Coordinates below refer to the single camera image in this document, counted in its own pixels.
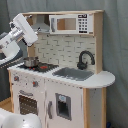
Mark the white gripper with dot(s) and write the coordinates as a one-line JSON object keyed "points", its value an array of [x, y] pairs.
{"points": [[20, 29]]}

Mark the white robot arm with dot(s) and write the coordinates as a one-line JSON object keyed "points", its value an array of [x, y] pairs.
{"points": [[10, 49]]}

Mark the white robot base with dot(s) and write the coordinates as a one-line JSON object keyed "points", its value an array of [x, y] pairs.
{"points": [[12, 120]]}

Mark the wooden toy kitchen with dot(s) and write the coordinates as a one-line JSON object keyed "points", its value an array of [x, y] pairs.
{"points": [[63, 50]]}

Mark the grey range hood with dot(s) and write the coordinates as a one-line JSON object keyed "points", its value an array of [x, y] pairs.
{"points": [[43, 24]]}

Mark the silver toy pot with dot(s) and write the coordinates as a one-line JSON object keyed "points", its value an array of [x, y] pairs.
{"points": [[31, 61]]}

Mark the black toy stovetop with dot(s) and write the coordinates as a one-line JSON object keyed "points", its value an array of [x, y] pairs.
{"points": [[41, 67]]}

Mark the red left oven knob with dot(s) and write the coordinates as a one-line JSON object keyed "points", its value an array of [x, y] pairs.
{"points": [[16, 78]]}

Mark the red oven knob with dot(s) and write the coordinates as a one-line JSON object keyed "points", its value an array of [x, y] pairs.
{"points": [[16, 78], [35, 84]]}

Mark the red right oven knob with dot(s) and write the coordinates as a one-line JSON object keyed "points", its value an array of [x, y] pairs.
{"points": [[35, 84]]}

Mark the grey toy sink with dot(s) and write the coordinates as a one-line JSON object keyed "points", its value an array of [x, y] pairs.
{"points": [[73, 74]]}

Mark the black toy faucet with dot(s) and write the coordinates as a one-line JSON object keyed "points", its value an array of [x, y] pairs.
{"points": [[83, 63]]}

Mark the toy oven door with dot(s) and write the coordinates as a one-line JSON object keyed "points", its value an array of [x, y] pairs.
{"points": [[29, 101]]}

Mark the white cabinet door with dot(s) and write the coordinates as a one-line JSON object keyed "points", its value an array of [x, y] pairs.
{"points": [[64, 106]]}

